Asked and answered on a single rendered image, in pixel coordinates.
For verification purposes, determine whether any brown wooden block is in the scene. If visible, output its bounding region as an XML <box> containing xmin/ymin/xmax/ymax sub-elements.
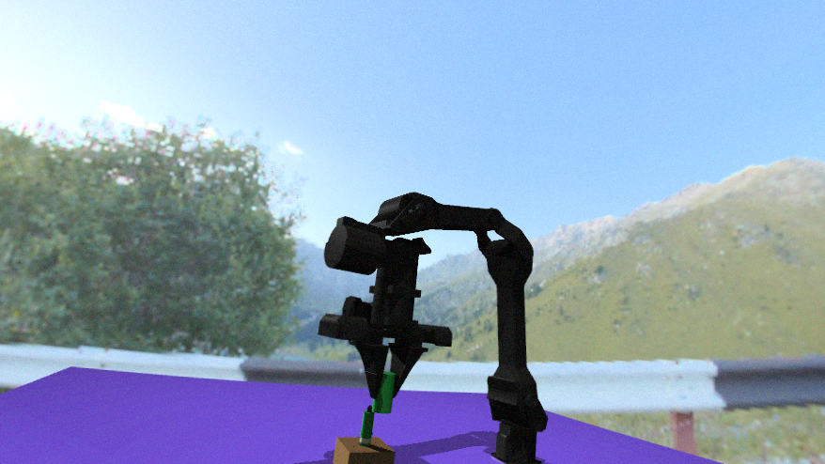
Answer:
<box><xmin>333</xmin><ymin>437</ymin><xmax>396</xmax><ymax>464</ymax></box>

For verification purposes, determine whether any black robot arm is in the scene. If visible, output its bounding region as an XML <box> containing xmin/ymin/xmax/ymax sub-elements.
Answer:
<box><xmin>323</xmin><ymin>192</ymin><xmax>548</xmax><ymax>464</ymax></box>

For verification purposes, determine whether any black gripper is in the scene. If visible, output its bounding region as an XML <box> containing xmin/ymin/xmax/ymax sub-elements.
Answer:
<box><xmin>318</xmin><ymin>278</ymin><xmax>453</xmax><ymax>399</ymax></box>

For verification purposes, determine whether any green marker cap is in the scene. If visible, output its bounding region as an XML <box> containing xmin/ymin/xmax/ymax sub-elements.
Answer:
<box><xmin>372</xmin><ymin>371</ymin><xmax>396</xmax><ymax>414</ymax></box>

